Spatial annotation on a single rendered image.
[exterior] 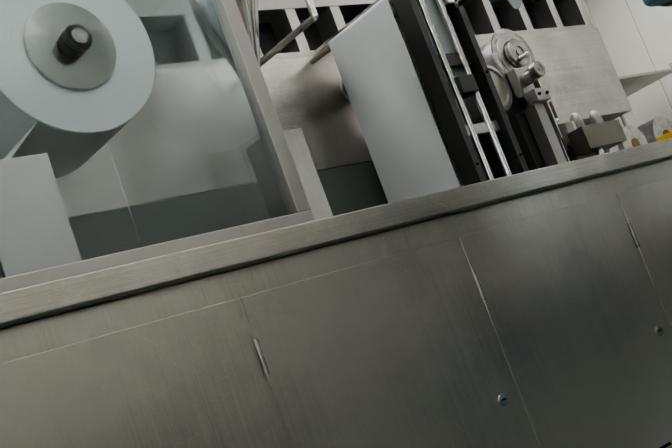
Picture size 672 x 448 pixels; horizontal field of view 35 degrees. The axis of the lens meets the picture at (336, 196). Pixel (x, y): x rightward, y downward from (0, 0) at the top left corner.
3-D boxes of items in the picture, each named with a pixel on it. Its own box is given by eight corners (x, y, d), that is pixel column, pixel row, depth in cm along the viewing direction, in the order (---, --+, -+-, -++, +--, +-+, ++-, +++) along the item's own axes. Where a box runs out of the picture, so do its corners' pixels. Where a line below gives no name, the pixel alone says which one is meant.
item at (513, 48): (530, 45, 264) (530, 69, 260) (525, 48, 265) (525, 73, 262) (508, 33, 260) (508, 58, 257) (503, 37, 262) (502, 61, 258)
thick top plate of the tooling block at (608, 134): (590, 148, 261) (581, 125, 262) (482, 202, 291) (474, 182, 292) (627, 140, 271) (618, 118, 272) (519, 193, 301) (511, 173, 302)
